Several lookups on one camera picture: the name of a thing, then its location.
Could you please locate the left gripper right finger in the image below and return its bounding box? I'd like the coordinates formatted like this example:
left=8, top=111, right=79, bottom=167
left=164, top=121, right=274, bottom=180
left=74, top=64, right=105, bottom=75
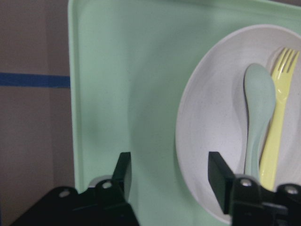
left=208, top=152, right=235, bottom=215

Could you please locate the yellow plastic fork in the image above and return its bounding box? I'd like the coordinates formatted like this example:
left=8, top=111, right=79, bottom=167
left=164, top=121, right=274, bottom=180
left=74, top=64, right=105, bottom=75
left=259, top=48, right=300, bottom=191

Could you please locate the light green tray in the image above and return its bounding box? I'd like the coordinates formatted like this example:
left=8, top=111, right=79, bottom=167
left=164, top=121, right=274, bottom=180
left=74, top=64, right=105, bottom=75
left=68, top=0, right=301, bottom=226

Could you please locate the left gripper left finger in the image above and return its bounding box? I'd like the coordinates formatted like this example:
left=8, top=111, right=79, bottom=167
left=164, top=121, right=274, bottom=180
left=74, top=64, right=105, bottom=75
left=112, top=152, right=132, bottom=201

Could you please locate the pale green plastic spoon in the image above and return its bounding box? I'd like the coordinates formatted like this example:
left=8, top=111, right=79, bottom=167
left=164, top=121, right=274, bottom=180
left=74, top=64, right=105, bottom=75
left=244, top=64, right=276, bottom=180

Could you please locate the white round plate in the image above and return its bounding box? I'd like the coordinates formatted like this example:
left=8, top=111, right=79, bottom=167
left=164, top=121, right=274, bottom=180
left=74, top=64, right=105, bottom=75
left=175, top=24, right=301, bottom=226

